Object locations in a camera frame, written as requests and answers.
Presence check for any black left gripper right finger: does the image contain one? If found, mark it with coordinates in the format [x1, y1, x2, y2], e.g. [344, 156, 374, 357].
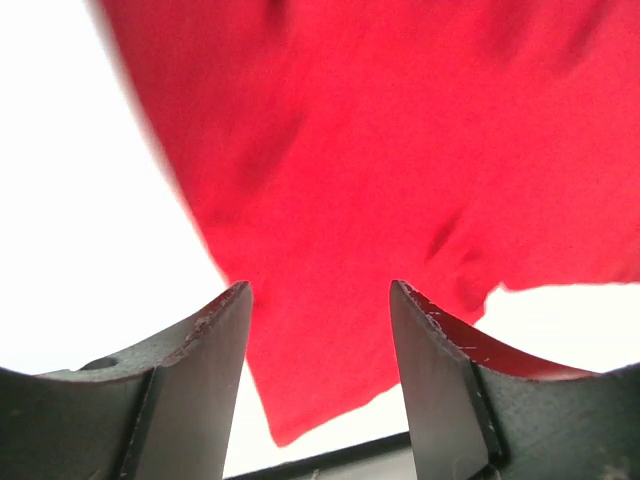
[390, 281, 639, 479]

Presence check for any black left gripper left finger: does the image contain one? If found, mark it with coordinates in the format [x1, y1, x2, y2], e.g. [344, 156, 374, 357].
[1, 282, 253, 479]

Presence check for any red t shirt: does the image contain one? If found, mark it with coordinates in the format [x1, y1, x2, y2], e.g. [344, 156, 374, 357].
[103, 1, 639, 447]

